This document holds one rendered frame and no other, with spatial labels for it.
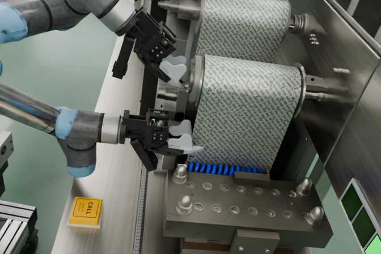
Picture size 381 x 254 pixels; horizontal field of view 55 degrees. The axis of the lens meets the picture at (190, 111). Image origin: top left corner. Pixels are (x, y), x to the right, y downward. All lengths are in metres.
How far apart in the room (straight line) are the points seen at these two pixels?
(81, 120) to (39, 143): 1.69
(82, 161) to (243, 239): 0.44
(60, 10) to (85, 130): 0.28
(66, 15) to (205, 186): 0.52
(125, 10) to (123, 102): 0.64
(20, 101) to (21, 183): 1.41
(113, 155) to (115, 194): 0.16
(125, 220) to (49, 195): 1.30
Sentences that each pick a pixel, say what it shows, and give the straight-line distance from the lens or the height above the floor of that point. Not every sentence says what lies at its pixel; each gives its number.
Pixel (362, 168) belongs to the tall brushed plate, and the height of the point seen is 1.25.
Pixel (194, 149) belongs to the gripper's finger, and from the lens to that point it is 0.94.
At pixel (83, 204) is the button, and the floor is 0.92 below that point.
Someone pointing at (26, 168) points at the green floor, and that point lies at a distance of 2.45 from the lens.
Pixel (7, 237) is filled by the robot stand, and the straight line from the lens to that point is 1.86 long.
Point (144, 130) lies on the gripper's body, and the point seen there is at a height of 1.13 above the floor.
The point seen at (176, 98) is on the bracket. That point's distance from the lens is 0.97.
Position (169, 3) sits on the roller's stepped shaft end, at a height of 1.34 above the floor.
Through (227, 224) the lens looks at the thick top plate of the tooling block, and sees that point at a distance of 0.89.
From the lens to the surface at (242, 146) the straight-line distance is 0.98.
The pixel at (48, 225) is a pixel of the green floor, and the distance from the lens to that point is 2.15.
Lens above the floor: 1.71
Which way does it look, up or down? 35 degrees down
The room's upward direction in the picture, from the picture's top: 12 degrees clockwise
